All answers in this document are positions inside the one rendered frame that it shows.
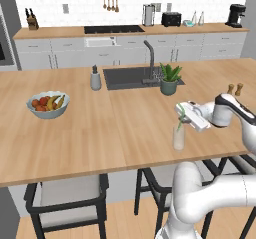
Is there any clear glass cup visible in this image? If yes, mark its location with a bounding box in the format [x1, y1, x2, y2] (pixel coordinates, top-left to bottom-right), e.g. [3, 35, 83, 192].
[172, 125, 186, 152]

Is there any dark grey sink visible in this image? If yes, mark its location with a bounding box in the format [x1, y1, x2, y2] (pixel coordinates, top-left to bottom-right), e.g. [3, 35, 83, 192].
[102, 65, 186, 91]

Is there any grey soap dispenser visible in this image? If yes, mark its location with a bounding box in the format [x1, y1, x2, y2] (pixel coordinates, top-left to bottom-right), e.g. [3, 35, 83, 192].
[89, 64, 102, 92]

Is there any green and white straw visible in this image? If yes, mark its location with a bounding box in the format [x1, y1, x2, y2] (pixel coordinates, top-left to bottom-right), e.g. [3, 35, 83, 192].
[176, 103, 186, 131]

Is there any red apple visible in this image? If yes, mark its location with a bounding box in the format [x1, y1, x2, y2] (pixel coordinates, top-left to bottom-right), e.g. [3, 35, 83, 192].
[38, 96, 51, 106]

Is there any black toaster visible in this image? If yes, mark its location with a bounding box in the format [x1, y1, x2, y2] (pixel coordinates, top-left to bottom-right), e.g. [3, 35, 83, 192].
[160, 11, 183, 28]

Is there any grey tap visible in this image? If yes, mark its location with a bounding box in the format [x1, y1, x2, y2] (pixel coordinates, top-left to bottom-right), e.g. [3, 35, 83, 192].
[142, 39, 162, 85]

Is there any yellow banana bunch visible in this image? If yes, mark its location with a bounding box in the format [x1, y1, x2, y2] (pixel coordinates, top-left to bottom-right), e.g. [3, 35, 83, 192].
[46, 95, 66, 112]

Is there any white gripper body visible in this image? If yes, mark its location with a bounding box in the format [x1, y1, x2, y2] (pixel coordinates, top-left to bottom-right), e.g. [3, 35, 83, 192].
[174, 101, 212, 133]

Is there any grey base cupboard run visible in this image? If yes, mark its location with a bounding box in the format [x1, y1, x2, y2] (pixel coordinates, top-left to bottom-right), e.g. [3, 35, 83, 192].
[13, 31, 250, 72]

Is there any white open drawer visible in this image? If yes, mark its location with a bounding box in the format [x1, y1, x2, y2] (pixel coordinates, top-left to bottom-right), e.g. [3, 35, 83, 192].
[83, 35, 118, 48]

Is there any pale blue fruit bowl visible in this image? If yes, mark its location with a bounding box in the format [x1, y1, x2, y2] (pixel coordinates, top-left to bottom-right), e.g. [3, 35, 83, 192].
[26, 90, 71, 120]

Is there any steel wall oven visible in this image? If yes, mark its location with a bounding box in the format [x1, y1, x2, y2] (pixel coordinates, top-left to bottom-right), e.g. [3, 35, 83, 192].
[0, 2, 16, 68]

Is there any black coffee machine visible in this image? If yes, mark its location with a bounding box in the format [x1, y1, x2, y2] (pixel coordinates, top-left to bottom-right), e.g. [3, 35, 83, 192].
[224, 3, 247, 29]

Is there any black hob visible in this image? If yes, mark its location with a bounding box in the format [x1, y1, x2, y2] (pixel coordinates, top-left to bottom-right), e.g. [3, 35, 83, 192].
[83, 24, 146, 35]

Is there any wooden knife block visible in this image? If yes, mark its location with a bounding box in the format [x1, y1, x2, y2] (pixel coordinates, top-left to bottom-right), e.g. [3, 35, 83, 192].
[24, 7, 40, 31]

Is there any potted green plant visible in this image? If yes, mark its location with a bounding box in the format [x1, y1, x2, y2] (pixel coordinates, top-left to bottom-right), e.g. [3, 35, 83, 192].
[158, 62, 184, 97]

